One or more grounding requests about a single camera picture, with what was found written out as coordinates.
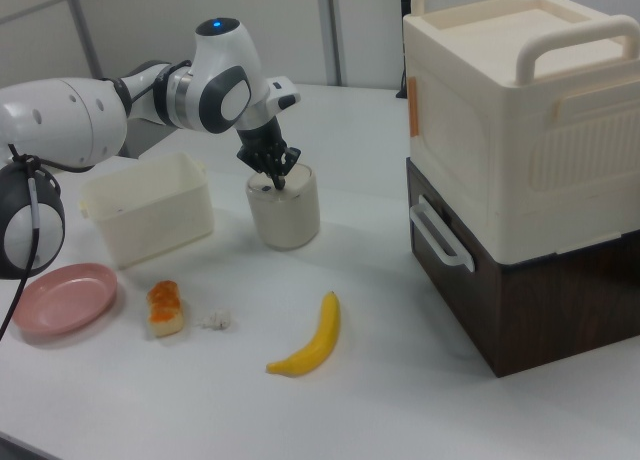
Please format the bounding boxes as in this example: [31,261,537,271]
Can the orange tape strip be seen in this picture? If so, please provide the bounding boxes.
[406,75,424,139]

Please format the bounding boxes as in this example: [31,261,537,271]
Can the pink plate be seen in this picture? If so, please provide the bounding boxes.
[10,262,120,338]

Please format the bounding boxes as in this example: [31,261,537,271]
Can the black stand pole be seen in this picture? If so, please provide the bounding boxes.
[394,0,413,100]

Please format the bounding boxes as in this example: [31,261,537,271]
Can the cream storage box with handles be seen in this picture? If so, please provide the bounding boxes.
[401,0,640,262]

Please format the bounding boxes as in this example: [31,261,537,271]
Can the dark brown wooden cabinet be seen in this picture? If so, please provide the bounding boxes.
[405,156,640,379]

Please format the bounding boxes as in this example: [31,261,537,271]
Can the glazed bread loaf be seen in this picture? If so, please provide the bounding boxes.
[145,278,187,341]

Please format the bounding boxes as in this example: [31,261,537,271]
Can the yellow banana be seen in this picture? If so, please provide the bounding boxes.
[265,290,343,379]

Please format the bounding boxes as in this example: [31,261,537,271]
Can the white crumpled paper ball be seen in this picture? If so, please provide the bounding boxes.
[195,306,234,333]

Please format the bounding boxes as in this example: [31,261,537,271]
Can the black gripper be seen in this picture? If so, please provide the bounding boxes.
[235,118,303,192]

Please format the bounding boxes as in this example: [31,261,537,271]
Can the white plastic bin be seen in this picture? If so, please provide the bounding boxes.
[79,151,217,272]

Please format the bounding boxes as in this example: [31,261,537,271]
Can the white cabinet handle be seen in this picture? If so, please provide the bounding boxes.
[408,194,477,273]

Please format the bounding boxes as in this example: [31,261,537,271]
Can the white push-lid trash can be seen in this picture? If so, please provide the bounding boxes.
[244,161,322,253]

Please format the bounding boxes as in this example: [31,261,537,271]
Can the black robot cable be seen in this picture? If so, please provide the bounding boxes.
[0,146,44,342]

